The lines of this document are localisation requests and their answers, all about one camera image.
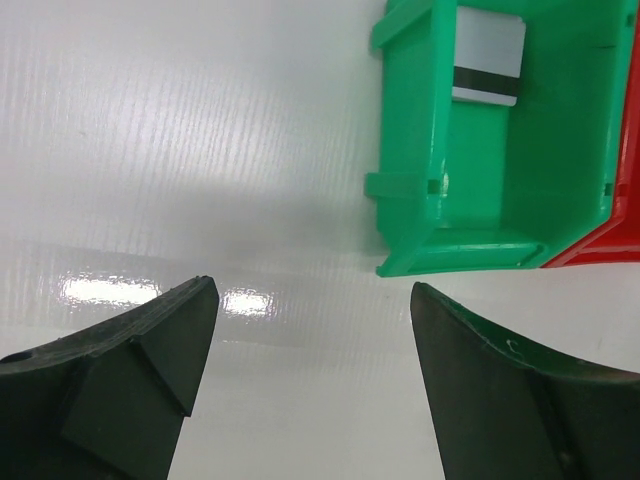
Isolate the red middle plastic bin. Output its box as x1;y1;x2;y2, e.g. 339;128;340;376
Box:
544;34;639;268

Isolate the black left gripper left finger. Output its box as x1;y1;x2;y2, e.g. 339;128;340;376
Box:
1;276;218;479

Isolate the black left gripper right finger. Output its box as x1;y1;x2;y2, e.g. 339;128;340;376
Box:
410;283;639;479

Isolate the silver card in green bin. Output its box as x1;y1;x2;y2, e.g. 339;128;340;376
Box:
452;6;526;107

